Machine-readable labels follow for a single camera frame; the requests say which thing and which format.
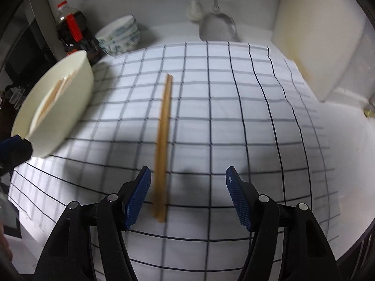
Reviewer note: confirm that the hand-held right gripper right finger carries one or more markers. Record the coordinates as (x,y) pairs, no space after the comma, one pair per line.
(238,199)

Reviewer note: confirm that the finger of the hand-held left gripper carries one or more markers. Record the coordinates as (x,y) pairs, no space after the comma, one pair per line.
(13,149)

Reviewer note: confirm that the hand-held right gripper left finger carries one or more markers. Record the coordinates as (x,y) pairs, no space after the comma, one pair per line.
(136,199)

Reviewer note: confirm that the slender wooden chopstick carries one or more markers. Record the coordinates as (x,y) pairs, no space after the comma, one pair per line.
(161,152)
(167,152)

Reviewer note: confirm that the cream round basin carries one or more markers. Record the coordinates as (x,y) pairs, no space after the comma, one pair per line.
(67,114)

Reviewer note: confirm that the bundle of wooden chopsticks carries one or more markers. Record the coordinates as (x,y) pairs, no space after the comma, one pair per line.
(54,93)

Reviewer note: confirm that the person's left hand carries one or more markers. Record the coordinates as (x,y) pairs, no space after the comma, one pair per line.
(4,246)

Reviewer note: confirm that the white black checkered cloth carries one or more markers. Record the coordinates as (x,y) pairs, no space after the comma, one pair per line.
(219,123)

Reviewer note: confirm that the dark soy sauce bottle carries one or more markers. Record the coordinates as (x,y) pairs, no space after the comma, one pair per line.
(67,32)

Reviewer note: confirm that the white blue floral bowl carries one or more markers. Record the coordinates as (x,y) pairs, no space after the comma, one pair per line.
(124,48)
(117,26)
(123,39)

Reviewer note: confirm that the brass fitting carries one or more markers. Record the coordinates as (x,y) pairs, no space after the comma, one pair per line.
(369,112)

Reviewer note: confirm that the metal spatula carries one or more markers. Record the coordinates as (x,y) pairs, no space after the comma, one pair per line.
(218,26)

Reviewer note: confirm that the white cutting board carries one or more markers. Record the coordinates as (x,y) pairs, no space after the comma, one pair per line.
(316,35)

